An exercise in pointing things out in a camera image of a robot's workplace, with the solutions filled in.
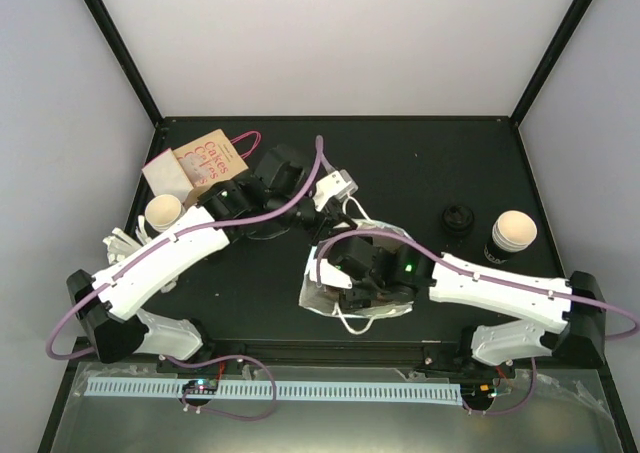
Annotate light blue paper bag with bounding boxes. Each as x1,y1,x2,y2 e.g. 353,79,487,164
298,197,434,336

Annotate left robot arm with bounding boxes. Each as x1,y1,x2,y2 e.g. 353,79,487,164
66,145,357,364

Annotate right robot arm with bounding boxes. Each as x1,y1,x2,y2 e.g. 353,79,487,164
317,230,606,369

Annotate black coffee lid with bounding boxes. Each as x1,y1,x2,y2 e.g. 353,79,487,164
440,204,475,237

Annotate white pink-edged napkin pack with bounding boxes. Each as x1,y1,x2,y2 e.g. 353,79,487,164
142,149,193,202

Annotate brown Cakes paper bag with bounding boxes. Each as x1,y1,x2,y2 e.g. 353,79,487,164
173,129,262,187

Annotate right paper cup stack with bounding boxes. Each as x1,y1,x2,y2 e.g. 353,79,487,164
484,210,538,265

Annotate paper cup stack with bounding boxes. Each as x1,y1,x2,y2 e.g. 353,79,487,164
144,194,184,233
484,210,538,265

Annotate left paper cup stack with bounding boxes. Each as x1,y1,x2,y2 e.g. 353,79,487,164
144,194,184,233

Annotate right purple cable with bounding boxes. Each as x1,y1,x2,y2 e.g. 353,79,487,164
315,230,640,341

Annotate purple cable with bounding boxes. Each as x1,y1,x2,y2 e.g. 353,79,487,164
315,230,640,341
45,135,331,361

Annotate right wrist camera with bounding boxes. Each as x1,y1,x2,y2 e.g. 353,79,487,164
312,259,353,290

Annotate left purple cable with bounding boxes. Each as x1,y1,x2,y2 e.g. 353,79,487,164
45,135,331,361

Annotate light blue slotted cable duct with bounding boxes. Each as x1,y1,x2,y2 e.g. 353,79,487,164
84,377,462,406

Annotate black left frame post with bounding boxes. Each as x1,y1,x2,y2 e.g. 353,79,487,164
83,0,163,126

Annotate black frame post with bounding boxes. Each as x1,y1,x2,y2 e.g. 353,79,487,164
510,0,593,127
83,0,163,126

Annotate black right frame post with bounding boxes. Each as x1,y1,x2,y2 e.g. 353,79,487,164
510,0,593,127

